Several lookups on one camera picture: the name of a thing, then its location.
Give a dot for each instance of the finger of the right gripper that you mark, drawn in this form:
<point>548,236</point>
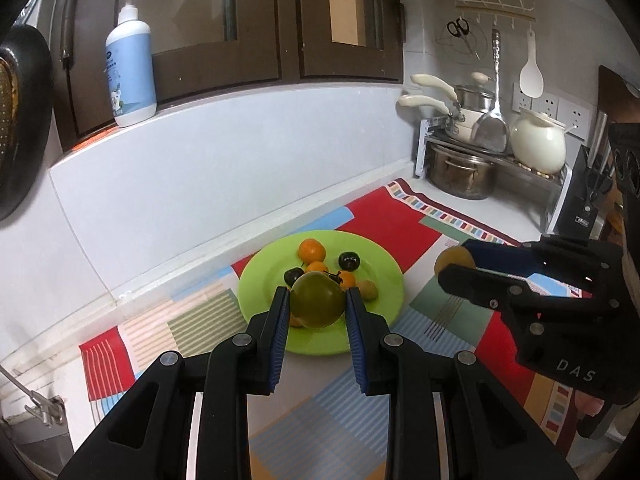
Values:
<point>513,260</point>
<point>485,289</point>

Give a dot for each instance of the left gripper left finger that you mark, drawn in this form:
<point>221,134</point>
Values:
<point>147,433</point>

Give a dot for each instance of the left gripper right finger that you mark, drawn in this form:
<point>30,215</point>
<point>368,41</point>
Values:
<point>449,417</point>

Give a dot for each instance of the tan round fruit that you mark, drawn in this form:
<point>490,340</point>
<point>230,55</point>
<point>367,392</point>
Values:
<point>458,255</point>
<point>368,290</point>

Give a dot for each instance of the dark plum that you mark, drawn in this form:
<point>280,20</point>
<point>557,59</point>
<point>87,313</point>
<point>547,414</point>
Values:
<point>349,261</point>
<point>290,276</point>

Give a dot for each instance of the large orange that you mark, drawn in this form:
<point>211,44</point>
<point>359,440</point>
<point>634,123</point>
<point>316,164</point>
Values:
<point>294,322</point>
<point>347,279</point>

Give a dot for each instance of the green fruit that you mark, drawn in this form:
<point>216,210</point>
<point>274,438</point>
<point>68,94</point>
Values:
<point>316,300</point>

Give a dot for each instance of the small orange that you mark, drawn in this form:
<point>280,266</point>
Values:
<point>317,266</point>

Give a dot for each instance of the small orange mandarin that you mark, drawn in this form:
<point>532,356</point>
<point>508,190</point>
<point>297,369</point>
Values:
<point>310,251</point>

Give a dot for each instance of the person hand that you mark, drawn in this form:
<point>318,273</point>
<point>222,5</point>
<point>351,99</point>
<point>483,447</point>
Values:
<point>588,408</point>

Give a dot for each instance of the steel stock pot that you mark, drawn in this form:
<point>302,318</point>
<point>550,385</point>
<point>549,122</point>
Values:
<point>464,175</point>

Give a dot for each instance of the steel spatula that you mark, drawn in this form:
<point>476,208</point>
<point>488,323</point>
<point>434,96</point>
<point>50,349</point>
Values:
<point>491,131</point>

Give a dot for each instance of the cream ceramic kettle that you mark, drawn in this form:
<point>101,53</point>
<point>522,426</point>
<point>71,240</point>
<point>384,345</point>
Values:
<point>538,142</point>

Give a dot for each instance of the black knife block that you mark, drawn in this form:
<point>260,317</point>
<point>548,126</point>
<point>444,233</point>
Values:
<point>591,179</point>

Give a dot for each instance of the large chrome faucet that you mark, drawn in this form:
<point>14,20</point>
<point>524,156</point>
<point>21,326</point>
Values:
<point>50,411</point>

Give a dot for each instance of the metal counter rack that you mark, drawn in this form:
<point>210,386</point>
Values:
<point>520,179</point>

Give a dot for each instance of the small lidded steel pot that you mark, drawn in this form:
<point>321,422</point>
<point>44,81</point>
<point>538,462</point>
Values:
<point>476,96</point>

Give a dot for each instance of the white rice spoon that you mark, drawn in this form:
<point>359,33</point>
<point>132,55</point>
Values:
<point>531,80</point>

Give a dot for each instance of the black scissors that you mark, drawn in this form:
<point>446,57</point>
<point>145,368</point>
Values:
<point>460,28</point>

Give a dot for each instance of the blue white pump bottle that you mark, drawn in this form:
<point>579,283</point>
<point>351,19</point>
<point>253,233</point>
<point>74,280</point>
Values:
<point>129,68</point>

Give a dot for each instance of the black frying pan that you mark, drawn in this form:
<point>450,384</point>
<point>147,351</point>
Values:
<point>26,109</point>

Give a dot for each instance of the white wall socket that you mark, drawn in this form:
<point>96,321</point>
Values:
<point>576,117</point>

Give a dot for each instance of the cream handled pan lower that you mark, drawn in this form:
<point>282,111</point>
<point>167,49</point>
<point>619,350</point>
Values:
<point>416,101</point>

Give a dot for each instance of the dark wooden window frame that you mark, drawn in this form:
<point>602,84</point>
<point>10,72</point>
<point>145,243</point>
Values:
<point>213,46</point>

